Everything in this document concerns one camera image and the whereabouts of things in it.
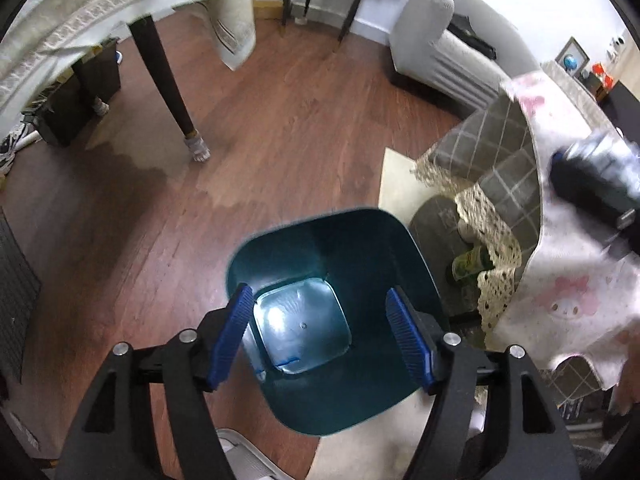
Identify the teal trash bin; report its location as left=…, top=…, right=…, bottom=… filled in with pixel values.
left=227, top=208, right=448, bottom=436

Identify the person right hand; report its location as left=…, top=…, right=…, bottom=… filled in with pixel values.
left=602, top=353, right=639, bottom=440

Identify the grey plaid lace cloth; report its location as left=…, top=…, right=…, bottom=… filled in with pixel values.
left=410, top=90, right=616, bottom=406

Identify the small blue globe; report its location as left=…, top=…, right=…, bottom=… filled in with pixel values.
left=562, top=54, right=578, bottom=72

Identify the framed picture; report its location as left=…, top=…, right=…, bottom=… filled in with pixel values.
left=555, top=37, right=589, bottom=77

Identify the pink cartoon tablecloth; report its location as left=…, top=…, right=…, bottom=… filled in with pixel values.
left=486, top=68, right=639, bottom=389

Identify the black handbag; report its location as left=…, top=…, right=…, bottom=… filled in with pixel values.
left=447, top=13, right=497, bottom=61

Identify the grey armchair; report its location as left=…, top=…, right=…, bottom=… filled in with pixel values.
left=390, top=0, right=539, bottom=110

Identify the dark wooden table leg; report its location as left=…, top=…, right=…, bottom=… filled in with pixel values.
left=128, top=15, right=210, bottom=162

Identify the beige patterned tablecloth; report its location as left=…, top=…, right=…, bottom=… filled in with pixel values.
left=1, top=0, right=256, bottom=126

